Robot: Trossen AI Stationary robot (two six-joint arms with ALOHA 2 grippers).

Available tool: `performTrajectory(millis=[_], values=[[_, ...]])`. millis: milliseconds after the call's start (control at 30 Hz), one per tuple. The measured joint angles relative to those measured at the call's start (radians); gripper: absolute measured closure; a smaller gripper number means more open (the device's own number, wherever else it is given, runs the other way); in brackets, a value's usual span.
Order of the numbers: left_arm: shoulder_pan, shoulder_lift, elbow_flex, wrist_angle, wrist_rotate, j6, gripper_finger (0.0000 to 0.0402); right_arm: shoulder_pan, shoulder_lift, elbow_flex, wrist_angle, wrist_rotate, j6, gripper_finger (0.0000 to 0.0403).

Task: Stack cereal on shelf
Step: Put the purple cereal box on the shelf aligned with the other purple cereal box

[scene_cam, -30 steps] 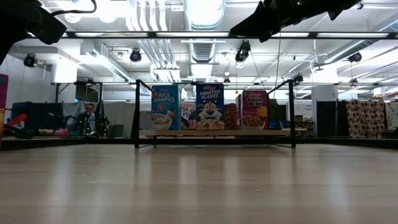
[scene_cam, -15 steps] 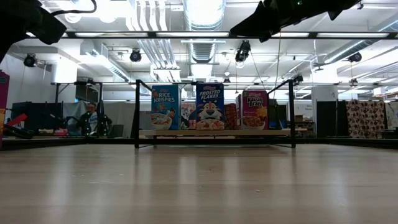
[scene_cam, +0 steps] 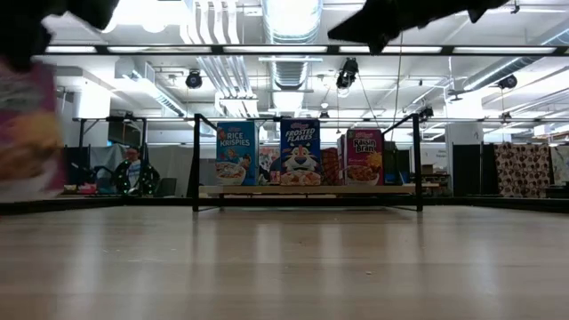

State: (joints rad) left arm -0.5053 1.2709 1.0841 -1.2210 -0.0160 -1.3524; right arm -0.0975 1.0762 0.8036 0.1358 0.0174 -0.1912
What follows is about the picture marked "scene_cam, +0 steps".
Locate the black partition panel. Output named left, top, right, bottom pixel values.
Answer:
left=61, top=146, right=92, bottom=192
left=451, top=142, right=476, bottom=197

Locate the dark monitor screen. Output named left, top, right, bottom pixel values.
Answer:
left=108, top=120, right=144, bottom=147

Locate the silver ventilation duct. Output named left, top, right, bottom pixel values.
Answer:
left=460, top=26, right=569, bottom=92
left=260, top=0, right=325, bottom=112

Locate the black horizontal rig beam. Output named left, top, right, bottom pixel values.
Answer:
left=33, top=43, right=569, bottom=57

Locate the brown patterned cloth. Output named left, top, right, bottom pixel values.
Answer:
left=492, top=141, right=553, bottom=199

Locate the light blue Rice Krispies box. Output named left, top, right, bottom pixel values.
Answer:
left=216, top=120, right=263, bottom=187

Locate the grey cloth cover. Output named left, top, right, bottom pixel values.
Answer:
left=91, top=144, right=128, bottom=177

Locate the dark blue Frosted Flakes box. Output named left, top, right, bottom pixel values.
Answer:
left=278, top=117, right=322, bottom=187

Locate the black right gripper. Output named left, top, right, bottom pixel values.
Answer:
left=327, top=0, right=510, bottom=55

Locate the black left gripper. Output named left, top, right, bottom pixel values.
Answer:
left=0, top=0, right=121, bottom=75

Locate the person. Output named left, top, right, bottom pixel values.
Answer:
left=119, top=146, right=146, bottom=196

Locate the magenta Raisin Bran box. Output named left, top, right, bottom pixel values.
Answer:
left=0, top=60, right=67, bottom=202
left=336, top=127, right=385, bottom=187

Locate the pale patterned cloth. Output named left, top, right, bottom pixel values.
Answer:
left=550, top=145, right=569, bottom=187

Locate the black rig camera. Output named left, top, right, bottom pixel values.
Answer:
left=336, top=56, right=359, bottom=89

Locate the black wire shelf rack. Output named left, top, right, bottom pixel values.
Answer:
left=186, top=113, right=423, bottom=213

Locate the black aluminium table frame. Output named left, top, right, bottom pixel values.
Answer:
left=0, top=195, right=569, bottom=215

